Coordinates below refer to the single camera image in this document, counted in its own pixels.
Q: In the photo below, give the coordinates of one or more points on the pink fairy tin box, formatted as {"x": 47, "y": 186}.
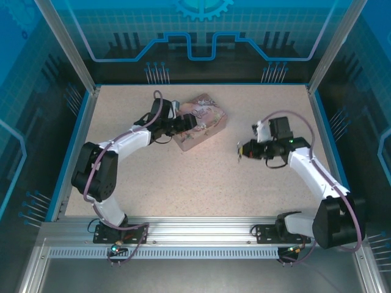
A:
{"x": 210, "y": 117}

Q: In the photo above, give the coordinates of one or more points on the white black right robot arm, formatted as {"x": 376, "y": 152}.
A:
{"x": 333, "y": 226}

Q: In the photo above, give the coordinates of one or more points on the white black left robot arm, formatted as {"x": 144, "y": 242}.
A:
{"x": 100, "y": 171}

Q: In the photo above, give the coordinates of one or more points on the grey metal panel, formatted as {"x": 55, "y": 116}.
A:
{"x": 198, "y": 277}

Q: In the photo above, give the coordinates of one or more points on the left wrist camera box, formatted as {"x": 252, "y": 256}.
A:
{"x": 176, "y": 105}

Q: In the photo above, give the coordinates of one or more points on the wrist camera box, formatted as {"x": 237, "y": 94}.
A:
{"x": 176, "y": 105}
{"x": 262, "y": 131}

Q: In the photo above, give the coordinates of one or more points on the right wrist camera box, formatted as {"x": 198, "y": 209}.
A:
{"x": 262, "y": 131}

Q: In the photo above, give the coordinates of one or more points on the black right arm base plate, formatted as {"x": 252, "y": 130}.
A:
{"x": 265, "y": 235}

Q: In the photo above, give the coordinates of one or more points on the aluminium mounting rail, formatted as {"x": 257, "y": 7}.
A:
{"x": 198, "y": 229}

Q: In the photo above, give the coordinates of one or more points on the aluminium frame post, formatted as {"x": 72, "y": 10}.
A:
{"x": 70, "y": 45}
{"x": 333, "y": 45}

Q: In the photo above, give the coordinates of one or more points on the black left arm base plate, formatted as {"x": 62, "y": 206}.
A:
{"x": 104, "y": 236}

